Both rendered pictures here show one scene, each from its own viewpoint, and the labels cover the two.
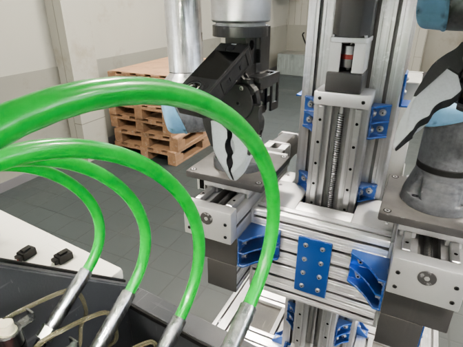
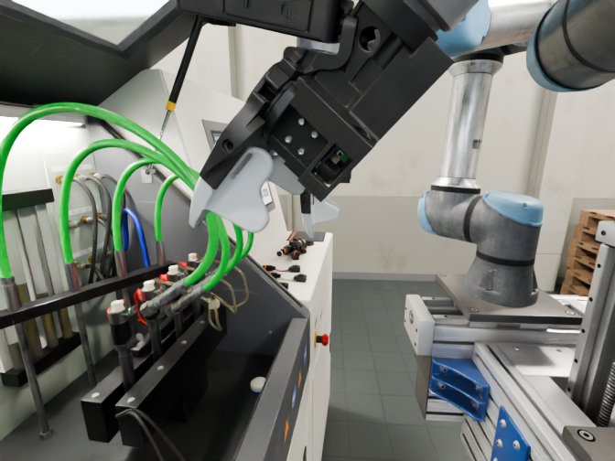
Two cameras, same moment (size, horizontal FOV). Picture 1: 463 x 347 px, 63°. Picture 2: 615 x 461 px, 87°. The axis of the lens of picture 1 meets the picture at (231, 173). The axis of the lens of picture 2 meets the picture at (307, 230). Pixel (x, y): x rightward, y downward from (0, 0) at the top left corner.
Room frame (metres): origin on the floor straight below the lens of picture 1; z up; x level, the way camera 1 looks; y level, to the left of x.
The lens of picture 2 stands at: (0.29, -0.50, 1.37)
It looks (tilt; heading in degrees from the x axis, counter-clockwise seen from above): 15 degrees down; 68
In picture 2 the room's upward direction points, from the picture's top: straight up
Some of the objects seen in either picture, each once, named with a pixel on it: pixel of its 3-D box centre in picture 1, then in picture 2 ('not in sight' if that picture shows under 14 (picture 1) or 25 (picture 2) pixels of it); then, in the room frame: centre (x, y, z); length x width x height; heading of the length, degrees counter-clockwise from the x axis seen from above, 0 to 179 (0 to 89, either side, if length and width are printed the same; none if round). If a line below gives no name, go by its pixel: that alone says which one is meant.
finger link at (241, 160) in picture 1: (249, 149); (320, 213); (0.51, -0.03, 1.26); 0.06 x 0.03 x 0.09; 148
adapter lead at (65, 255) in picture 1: (41, 268); (286, 276); (0.58, 0.36, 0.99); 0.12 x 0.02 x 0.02; 145
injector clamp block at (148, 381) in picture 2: not in sight; (173, 371); (0.25, 0.15, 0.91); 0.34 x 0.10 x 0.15; 58
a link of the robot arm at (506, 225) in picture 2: not in sight; (506, 222); (0.97, -0.02, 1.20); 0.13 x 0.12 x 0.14; 105
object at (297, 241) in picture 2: not in sight; (296, 245); (0.70, 0.60, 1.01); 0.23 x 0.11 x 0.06; 58
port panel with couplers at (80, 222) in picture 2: not in sight; (86, 218); (0.09, 0.39, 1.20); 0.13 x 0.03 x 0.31; 58
